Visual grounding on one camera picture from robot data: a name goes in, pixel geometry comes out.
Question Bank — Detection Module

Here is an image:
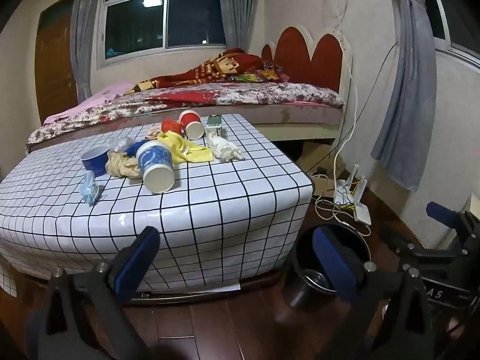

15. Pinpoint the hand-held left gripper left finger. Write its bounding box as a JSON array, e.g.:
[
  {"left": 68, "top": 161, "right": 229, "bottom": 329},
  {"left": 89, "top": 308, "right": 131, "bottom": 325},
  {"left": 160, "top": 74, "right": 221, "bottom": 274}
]
[{"left": 26, "top": 226, "right": 161, "bottom": 360}]

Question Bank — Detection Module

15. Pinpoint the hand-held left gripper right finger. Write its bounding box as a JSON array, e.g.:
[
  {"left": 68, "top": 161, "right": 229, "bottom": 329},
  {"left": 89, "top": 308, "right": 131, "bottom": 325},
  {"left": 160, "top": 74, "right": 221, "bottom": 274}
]
[{"left": 312, "top": 227, "right": 436, "bottom": 360}]

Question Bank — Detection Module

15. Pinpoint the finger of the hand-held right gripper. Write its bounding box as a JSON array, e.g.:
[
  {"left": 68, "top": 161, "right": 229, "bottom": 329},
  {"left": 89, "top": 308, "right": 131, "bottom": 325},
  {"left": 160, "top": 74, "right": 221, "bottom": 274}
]
[
  {"left": 380, "top": 223, "right": 466, "bottom": 271},
  {"left": 426, "top": 201, "right": 480, "bottom": 249}
]

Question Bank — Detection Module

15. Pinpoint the black trash bin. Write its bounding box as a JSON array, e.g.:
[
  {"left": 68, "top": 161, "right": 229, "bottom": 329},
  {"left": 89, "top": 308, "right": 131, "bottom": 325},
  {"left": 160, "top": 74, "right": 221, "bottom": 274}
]
[{"left": 287, "top": 223, "right": 372, "bottom": 310}]

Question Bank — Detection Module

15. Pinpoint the clear plastic wrapper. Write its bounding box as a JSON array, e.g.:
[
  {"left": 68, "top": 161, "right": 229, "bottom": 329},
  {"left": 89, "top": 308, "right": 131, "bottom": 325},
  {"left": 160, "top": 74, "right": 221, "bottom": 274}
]
[{"left": 79, "top": 170, "right": 101, "bottom": 206}]

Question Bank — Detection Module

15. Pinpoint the beige cloth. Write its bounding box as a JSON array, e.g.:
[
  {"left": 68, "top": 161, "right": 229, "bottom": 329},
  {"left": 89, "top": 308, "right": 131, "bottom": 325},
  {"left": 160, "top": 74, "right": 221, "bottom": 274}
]
[{"left": 106, "top": 151, "right": 144, "bottom": 179}]

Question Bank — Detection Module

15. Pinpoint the blue white patterned paper cup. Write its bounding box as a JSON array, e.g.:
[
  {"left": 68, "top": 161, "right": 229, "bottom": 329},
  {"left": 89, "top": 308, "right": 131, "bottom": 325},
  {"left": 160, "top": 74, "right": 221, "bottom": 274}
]
[{"left": 136, "top": 140, "right": 176, "bottom": 194}]

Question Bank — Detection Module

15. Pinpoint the small dark blue paper cup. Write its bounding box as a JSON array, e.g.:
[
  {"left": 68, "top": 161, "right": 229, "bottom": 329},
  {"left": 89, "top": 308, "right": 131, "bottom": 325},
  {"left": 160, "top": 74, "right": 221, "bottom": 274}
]
[{"left": 81, "top": 146, "right": 111, "bottom": 178}]

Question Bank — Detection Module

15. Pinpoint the blue cloth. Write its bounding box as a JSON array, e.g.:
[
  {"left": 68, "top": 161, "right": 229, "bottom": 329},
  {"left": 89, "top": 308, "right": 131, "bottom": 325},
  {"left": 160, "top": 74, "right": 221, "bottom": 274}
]
[{"left": 125, "top": 139, "right": 151, "bottom": 158}]

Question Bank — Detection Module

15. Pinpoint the clear plastic bag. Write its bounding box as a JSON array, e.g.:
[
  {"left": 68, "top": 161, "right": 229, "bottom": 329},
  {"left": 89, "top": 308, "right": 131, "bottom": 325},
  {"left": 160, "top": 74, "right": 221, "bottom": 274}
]
[{"left": 109, "top": 136, "right": 135, "bottom": 154}]

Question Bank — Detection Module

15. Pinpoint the yellow cloth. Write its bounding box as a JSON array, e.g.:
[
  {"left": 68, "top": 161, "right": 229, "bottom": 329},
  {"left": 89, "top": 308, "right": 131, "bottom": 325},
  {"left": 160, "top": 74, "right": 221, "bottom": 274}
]
[{"left": 157, "top": 130, "right": 214, "bottom": 165}]

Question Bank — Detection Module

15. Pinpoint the red plastic bag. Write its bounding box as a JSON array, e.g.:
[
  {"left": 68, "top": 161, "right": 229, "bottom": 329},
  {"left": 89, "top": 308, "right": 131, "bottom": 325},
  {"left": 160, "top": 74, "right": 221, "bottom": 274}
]
[{"left": 161, "top": 118, "right": 184, "bottom": 135}]

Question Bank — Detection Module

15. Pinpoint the white tissue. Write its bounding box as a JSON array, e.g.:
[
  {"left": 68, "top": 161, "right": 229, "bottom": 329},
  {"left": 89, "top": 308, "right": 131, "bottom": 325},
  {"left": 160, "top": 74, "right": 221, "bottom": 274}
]
[{"left": 207, "top": 132, "right": 245, "bottom": 163}]

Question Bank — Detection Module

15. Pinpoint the red paper cup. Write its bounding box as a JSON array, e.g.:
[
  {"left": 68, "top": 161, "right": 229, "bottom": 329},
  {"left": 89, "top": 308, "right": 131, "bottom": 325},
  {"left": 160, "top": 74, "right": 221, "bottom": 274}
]
[{"left": 178, "top": 109, "right": 205, "bottom": 140}]

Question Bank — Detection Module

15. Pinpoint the green white carton box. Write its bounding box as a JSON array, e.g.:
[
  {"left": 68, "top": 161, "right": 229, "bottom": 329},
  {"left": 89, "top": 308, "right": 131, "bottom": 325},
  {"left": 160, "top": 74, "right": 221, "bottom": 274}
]
[{"left": 206, "top": 114, "right": 224, "bottom": 137}]

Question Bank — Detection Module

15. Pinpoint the small white modem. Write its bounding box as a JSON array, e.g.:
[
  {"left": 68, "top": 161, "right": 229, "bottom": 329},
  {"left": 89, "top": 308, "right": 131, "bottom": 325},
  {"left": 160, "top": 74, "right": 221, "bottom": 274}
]
[{"left": 352, "top": 202, "right": 372, "bottom": 226}]

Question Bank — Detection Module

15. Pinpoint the white router with antennas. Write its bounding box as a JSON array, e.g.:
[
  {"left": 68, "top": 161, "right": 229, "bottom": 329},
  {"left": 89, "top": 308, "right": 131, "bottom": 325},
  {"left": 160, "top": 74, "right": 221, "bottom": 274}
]
[{"left": 334, "top": 164, "right": 368, "bottom": 205}]

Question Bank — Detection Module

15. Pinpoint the white grid tablecloth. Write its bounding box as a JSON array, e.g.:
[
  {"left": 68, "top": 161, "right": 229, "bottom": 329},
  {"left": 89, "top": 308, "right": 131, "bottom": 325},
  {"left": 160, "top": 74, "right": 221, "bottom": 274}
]
[{"left": 0, "top": 113, "right": 315, "bottom": 301}]

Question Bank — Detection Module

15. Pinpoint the cardboard box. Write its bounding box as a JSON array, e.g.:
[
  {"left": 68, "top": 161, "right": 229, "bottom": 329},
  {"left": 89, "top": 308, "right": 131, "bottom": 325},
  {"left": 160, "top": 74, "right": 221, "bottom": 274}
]
[{"left": 296, "top": 140, "right": 349, "bottom": 199}]

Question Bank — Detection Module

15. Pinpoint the grey tied curtain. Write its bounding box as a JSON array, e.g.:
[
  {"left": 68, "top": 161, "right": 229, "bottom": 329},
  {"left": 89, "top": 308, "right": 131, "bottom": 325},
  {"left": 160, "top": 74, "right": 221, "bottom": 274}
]
[{"left": 370, "top": 0, "right": 437, "bottom": 192}]

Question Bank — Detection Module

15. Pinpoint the bed mattress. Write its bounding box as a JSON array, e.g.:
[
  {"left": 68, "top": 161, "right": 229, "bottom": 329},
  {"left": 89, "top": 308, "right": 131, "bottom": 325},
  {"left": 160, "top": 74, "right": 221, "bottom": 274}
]
[{"left": 26, "top": 103, "right": 344, "bottom": 154}]

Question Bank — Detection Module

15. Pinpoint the pink sheet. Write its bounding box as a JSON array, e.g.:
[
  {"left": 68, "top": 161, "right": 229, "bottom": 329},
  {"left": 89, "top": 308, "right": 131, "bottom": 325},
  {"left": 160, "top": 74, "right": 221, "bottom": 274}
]
[{"left": 43, "top": 82, "right": 136, "bottom": 124}]

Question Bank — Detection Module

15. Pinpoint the bed with floral bedding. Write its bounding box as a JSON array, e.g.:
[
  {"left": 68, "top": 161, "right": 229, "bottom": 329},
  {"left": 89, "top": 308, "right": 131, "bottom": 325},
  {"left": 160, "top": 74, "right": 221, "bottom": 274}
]
[{"left": 26, "top": 82, "right": 345, "bottom": 144}]

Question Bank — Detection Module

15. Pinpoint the side window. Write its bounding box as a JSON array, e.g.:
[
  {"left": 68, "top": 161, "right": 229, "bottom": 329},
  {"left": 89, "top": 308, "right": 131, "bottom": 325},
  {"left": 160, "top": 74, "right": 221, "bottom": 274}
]
[{"left": 424, "top": 0, "right": 480, "bottom": 68}]

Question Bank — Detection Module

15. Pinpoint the red printed blanket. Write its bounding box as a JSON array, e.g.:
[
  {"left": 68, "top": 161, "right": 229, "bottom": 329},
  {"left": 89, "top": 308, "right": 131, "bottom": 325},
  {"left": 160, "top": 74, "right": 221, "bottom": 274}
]
[{"left": 124, "top": 48, "right": 290, "bottom": 96}]

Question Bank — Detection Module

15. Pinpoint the brown wooden door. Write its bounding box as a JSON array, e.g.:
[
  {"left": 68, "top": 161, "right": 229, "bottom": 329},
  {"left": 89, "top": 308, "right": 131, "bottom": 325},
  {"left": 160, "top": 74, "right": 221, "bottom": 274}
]
[{"left": 34, "top": 0, "right": 77, "bottom": 125}]

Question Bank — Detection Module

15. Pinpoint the large sliding window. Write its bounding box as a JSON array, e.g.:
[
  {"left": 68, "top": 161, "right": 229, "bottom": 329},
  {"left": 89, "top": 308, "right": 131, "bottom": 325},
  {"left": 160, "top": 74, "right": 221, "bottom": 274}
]
[{"left": 97, "top": 0, "right": 235, "bottom": 70}]

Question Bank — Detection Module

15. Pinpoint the thin grey cable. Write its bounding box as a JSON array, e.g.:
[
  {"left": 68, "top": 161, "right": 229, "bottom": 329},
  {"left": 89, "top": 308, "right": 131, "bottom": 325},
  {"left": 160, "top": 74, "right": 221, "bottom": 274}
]
[{"left": 300, "top": 41, "right": 400, "bottom": 173}]

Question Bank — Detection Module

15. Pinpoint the white bed frame red headboard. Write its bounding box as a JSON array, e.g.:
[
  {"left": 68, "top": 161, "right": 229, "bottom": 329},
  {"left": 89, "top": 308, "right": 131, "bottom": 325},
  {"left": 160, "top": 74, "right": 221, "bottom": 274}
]
[{"left": 260, "top": 22, "right": 354, "bottom": 147}]

